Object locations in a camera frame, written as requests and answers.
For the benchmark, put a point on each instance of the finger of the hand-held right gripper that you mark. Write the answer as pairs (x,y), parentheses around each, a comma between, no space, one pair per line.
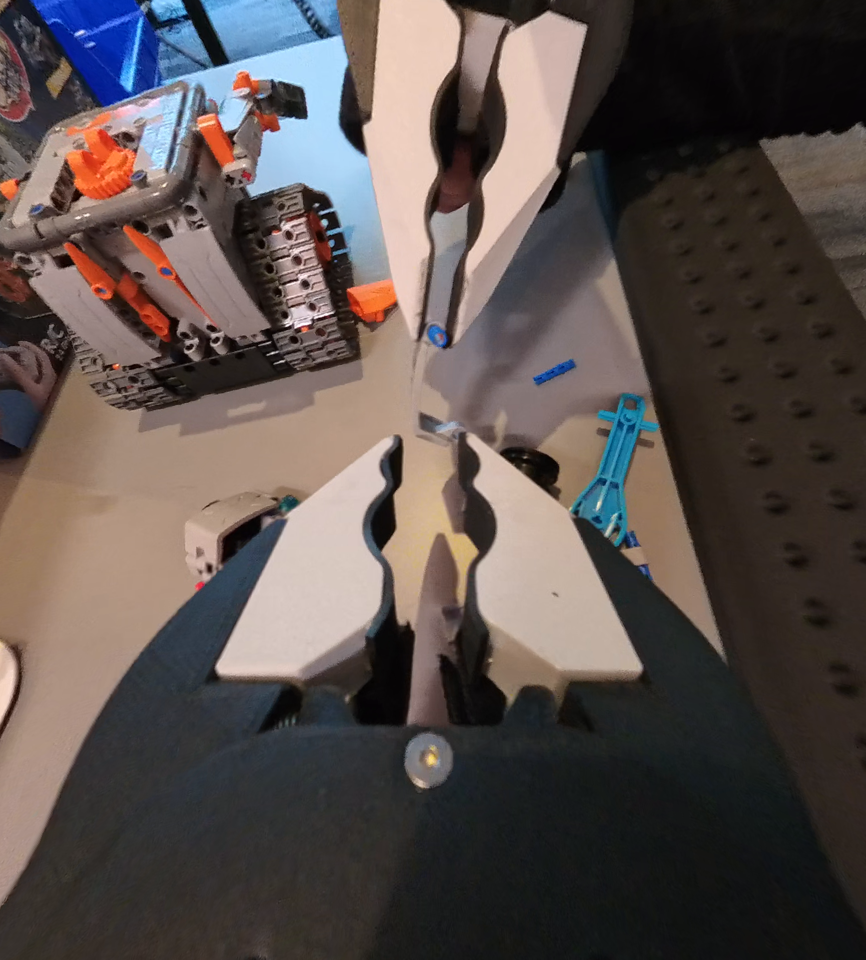
(538,120)
(403,105)

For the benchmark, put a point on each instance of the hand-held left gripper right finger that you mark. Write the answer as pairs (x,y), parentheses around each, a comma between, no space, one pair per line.
(553,600)

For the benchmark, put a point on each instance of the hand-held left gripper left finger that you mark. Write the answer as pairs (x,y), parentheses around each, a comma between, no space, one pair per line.
(305,600)

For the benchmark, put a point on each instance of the black wheel hub assembly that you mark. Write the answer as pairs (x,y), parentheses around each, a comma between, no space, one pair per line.
(531,468)

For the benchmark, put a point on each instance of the light grey connector piece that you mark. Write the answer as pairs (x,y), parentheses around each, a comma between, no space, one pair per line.
(441,434)

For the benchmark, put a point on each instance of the blue plastic pin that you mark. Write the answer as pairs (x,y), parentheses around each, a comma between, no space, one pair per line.
(555,372)
(436,335)

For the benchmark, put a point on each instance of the person's right hand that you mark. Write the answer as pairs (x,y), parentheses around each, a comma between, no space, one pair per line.
(457,173)

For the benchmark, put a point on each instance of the dark grey orange block assembly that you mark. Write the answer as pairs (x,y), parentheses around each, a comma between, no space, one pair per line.
(230,533)

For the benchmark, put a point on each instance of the blue plastic separator tool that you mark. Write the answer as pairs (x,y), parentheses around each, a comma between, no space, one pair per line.
(610,473)

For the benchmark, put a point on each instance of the orange slotted panel piece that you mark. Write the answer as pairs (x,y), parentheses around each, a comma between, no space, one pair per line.
(373,300)

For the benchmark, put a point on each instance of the black dimpled mat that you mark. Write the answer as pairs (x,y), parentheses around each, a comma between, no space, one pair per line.
(808,525)

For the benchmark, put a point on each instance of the grey orange tracked toy robot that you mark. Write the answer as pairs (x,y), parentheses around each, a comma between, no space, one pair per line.
(163,255)

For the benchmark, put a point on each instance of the blue plastic storage bin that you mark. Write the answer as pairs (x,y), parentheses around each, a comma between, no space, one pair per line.
(103,45)

